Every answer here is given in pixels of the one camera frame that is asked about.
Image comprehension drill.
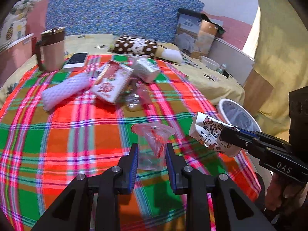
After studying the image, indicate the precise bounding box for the wooden board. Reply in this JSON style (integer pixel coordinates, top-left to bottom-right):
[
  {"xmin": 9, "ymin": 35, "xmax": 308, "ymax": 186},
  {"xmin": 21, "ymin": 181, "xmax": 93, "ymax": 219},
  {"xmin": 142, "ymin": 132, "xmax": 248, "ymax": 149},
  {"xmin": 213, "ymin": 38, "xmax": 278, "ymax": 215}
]
[{"xmin": 243, "ymin": 69, "xmax": 275, "ymax": 115}]

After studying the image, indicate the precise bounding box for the printed quilt package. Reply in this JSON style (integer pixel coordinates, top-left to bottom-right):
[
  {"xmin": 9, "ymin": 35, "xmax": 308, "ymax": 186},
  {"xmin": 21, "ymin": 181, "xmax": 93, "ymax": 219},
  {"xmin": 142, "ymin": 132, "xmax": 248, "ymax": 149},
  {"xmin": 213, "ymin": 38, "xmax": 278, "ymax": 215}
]
[{"xmin": 174, "ymin": 8, "xmax": 225, "ymax": 59}]

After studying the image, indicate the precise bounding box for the white trash bin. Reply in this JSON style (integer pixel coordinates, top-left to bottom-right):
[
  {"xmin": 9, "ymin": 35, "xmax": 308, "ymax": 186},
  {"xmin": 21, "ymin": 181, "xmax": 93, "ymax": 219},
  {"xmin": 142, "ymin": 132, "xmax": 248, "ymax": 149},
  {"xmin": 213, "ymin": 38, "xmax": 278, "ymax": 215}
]
[{"xmin": 217, "ymin": 99, "xmax": 262, "ymax": 135}]

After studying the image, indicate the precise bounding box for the blue floral headboard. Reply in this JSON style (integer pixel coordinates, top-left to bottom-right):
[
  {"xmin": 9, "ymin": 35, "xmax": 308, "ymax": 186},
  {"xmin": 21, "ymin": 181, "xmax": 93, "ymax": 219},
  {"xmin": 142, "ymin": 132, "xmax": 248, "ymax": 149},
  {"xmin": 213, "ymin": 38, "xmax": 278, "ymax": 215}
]
[{"xmin": 45, "ymin": 0, "xmax": 205, "ymax": 44}]

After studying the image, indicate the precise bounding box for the pink storage box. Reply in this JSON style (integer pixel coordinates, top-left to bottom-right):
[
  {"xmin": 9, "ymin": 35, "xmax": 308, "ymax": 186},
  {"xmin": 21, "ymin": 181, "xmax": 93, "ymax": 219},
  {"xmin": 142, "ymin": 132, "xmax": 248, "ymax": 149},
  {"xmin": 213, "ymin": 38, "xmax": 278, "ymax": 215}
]
[{"xmin": 0, "ymin": 33, "xmax": 36, "ymax": 85}]

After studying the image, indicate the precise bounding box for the small white carton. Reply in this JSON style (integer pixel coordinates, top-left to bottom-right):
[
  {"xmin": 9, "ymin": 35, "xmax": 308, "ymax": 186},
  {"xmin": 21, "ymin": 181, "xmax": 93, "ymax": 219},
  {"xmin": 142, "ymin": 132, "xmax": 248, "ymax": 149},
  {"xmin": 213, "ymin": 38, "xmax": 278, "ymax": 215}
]
[{"xmin": 130, "ymin": 55, "xmax": 160, "ymax": 83}]

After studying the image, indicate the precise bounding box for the brown and pink mug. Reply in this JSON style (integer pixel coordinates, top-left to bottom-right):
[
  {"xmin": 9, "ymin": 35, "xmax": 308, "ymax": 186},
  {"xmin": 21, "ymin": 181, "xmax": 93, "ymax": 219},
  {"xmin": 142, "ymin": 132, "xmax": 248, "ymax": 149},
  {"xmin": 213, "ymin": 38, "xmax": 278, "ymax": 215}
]
[{"xmin": 36, "ymin": 26, "xmax": 66, "ymax": 72}]

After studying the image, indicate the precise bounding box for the yellow curtain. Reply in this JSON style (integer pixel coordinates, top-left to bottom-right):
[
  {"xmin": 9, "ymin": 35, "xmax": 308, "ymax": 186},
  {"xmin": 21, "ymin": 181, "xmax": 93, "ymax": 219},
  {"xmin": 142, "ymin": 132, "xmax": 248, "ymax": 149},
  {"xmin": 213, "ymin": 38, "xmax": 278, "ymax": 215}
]
[{"xmin": 253, "ymin": 0, "xmax": 308, "ymax": 135}]

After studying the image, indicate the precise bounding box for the spotted cloth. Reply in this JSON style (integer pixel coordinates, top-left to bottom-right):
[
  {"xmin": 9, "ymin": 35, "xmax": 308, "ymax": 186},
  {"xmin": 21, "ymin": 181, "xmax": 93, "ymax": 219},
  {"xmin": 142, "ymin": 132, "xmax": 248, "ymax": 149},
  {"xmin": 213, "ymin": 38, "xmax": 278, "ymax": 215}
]
[{"xmin": 179, "ymin": 52, "xmax": 204, "ymax": 69}]

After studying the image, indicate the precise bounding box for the white cabinet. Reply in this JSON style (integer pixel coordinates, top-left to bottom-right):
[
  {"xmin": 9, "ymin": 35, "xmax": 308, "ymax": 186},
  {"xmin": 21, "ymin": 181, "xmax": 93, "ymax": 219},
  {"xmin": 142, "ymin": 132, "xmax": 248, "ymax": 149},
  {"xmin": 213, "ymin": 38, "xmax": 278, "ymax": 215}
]
[{"xmin": 209, "ymin": 37, "xmax": 255, "ymax": 86}]

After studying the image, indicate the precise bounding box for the patterned paper cup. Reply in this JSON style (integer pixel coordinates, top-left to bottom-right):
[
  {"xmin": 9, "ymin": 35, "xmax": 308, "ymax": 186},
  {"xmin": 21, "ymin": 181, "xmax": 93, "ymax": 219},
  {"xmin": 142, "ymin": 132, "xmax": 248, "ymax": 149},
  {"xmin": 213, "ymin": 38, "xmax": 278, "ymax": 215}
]
[{"xmin": 188, "ymin": 111, "xmax": 242, "ymax": 158}]

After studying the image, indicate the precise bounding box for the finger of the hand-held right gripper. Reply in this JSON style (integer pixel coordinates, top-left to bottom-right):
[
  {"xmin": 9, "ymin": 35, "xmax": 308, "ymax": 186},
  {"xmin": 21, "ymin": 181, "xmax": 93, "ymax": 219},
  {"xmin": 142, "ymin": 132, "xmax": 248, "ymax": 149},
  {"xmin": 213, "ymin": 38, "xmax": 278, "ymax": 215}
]
[
  {"xmin": 220, "ymin": 127, "xmax": 267, "ymax": 156},
  {"xmin": 234, "ymin": 128, "xmax": 293, "ymax": 147}
]

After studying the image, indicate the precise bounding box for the white smartphone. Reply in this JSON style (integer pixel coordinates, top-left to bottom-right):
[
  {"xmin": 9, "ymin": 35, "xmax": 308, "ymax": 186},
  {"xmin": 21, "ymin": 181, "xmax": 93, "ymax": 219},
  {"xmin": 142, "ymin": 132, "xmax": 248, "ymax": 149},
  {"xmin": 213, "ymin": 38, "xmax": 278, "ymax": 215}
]
[{"xmin": 63, "ymin": 52, "xmax": 89, "ymax": 69}]

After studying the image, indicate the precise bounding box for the clear plastic bin liner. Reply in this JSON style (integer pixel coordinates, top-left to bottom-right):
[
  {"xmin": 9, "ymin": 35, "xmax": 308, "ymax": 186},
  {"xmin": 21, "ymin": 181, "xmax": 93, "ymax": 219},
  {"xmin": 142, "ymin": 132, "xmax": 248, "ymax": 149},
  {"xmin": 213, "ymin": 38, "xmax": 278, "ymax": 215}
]
[{"xmin": 223, "ymin": 102, "xmax": 258, "ymax": 131}]

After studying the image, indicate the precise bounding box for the pineapple print quilt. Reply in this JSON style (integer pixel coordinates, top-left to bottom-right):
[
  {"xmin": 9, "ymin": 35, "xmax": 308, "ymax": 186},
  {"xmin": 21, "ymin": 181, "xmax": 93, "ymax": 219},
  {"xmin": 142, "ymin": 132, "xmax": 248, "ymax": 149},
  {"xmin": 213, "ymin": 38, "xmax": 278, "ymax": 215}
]
[{"xmin": 0, "ymin": 0, "xmax": 35, "ymax": 50}]

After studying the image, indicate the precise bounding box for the plaid tablecloth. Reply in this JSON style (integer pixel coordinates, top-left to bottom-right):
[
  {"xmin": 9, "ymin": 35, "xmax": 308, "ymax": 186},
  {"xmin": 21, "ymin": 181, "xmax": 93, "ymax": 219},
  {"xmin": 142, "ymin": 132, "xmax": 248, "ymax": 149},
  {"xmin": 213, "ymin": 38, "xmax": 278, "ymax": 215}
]
[{"xmin": 0, "ymin": 54, "xmax": 263, "ymax": 231}]

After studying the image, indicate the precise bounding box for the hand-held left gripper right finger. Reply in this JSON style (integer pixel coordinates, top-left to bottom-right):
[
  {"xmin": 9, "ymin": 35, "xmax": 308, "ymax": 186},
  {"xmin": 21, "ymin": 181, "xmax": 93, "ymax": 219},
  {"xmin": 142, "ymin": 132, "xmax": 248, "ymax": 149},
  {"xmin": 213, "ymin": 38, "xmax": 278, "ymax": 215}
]
[{"xmin": 166, "ymin": 143, "xmax": 277, "ymax": 231}]

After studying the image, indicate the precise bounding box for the white bowl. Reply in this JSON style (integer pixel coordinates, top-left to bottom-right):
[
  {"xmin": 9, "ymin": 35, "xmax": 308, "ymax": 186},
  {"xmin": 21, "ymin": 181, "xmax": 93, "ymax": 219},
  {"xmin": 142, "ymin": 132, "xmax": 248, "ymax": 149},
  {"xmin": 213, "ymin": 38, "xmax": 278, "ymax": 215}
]
[{"xmin": 200, "ymin": 56, "xmax": 220, "ymax": 71}]

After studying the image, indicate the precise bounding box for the crushed clear plastic bottle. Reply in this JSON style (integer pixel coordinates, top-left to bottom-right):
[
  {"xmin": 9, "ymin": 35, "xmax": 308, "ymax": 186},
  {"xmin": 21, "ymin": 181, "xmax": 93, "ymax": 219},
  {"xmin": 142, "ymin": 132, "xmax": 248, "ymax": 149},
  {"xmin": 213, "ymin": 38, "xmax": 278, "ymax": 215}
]
[{"xmin": 124, "ymin": 82, "xmax": 154, "ymax": 112}]

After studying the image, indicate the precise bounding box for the person's right hand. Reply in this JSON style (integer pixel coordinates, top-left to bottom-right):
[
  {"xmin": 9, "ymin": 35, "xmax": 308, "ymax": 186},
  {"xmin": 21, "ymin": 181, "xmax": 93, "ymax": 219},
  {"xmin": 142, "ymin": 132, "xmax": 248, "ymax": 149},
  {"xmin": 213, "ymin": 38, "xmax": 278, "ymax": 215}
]
[{"xmin": 265, "ymin": 171, "xmax": 308, "ymax": 212}]

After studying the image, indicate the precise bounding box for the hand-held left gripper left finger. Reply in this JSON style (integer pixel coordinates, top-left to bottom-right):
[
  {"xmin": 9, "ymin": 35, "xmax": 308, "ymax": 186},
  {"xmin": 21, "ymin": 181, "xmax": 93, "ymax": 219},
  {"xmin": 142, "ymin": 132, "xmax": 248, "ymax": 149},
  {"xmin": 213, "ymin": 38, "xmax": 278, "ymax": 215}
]
[{"xmin": 31, "ymin": 143, "xmax": 139, "ymax": 231}]

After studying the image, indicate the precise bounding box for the large printed carton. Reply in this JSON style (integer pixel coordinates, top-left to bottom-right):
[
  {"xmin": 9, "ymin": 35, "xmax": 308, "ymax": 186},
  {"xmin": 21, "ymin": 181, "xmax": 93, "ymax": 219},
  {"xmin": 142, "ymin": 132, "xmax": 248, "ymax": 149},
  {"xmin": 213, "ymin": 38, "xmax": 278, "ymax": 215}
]
[{"xmin": 91, "ymin": 60, "xmax": 134, "ymax": 105}]

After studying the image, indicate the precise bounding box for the yellow printed bedsheet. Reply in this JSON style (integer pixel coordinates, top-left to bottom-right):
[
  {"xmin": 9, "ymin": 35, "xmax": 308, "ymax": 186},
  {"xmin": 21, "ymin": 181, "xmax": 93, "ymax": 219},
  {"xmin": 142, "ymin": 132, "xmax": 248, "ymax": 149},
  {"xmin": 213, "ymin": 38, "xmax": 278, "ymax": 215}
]
[{"xmin": 0, "ymin": 33, "xmax": 246, "ymax": 106}]

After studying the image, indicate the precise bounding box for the brown polka dot pillow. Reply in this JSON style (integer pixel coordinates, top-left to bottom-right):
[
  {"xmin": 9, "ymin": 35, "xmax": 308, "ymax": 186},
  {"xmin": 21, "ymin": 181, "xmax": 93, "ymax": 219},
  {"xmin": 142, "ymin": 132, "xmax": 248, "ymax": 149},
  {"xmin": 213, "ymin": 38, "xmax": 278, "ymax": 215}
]
[{"xmin": 109, "ymin": 35, "xmax": 183, "ymax": 64}]

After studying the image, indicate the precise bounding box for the long white foam net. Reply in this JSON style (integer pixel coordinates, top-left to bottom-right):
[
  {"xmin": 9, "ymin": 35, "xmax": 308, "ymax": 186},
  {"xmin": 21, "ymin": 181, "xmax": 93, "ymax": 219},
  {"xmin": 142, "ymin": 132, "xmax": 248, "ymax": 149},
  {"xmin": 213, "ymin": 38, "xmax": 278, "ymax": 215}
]
[{"xmin": 41, "ymin": 73, "xmax": 90, "ymax": 113}]

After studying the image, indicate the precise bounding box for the clear plastic cup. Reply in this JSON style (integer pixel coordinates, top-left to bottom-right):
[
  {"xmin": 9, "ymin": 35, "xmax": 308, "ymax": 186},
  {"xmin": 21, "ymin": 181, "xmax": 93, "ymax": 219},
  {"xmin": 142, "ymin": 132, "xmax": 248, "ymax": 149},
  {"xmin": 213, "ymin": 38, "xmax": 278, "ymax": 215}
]
[{"xmin": 131, "ymin": 123, "xmax": 176, "ymax": 171}]

